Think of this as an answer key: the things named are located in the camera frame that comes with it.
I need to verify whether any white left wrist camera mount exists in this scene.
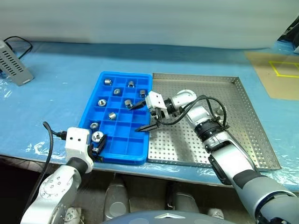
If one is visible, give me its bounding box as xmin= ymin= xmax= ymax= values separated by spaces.
xmin=64 ymin=127 xmax=94 ymax=174

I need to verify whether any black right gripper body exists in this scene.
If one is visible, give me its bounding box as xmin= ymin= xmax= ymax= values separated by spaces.
xmin=150 ymin=107 xmax=167 ymax=126

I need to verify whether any black angular object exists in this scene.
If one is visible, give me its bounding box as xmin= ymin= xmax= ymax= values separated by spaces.
xmin=277 ymin=17 xmax=299 ymax=54

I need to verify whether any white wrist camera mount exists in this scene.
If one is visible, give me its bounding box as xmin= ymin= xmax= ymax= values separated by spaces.
xmin=145 ymin=91 xmax=169 ymax=118
xmin=64 ymin=127 xmax=94 ymax=174

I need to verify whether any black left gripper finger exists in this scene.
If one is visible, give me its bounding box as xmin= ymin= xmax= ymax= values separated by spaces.
xmin=93 ymin=134 xmax=108 ymax=155

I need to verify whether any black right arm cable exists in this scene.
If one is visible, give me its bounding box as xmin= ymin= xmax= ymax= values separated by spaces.
xmin=161 ymin=94 xmax=231 ymax=130

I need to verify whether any grey rounded shape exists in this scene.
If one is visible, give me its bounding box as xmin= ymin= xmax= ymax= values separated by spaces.
xmin=166 ymin=184 xmax=199 ymax=213
xmin=104 ymin=179 xmax=130 ymax=221
xmin=206 ymin=208 xmax=225 ymax=220
xmin=65 ymin=206 xmax=82 ymax=224

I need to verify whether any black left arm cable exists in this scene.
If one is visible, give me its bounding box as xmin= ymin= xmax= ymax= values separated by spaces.
xmin=22 ymin=121 xmax=68 ymax=212

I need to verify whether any blue-grey robot torso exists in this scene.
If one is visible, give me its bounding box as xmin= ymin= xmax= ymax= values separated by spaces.
xmin=100 ymin=210 xmax=236 ymax=224

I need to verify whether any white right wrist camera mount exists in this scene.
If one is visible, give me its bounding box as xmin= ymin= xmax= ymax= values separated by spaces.
xmin=145 ymin=91 xmax=169 ymax=118

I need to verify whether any brown cardboard sheet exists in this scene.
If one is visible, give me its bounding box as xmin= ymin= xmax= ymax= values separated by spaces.
xmin=244 ymin=51 xmax=299 ymax=101

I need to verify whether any thin black cable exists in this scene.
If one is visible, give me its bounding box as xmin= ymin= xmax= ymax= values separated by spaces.
xmin=4 ymin=36 xmax=33 ymax=60

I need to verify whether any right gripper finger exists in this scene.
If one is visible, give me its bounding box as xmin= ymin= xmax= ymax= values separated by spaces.
xmin=129 ymin=100 xmax=147 ymax=111
xmin=135 ymin=123 xmax=162 ymax=132

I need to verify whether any grey vented metal box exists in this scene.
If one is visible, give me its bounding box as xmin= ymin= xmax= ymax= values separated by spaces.
xmin=0 ymin=39 xmax=35 ymax=87

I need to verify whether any blue plastic compartment tray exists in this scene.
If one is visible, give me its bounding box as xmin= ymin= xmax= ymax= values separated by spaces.
xmin=78 ymin=71 xmax=154 ymax=166

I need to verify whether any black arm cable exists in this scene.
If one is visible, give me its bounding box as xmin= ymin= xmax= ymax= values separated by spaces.
xmin=161 ymin=94 xmax=231 ymax=130
xmin=22 ymin=121 xmax=68 ymax=212

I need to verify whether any perforated steel tray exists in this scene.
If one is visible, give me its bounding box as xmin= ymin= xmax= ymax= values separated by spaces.
xmin=146 ymin=72 xmax=282 ymax=173

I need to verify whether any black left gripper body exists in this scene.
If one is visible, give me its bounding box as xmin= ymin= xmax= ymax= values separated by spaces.
xmin=88 ymin=146 xmax=105 ymax=163

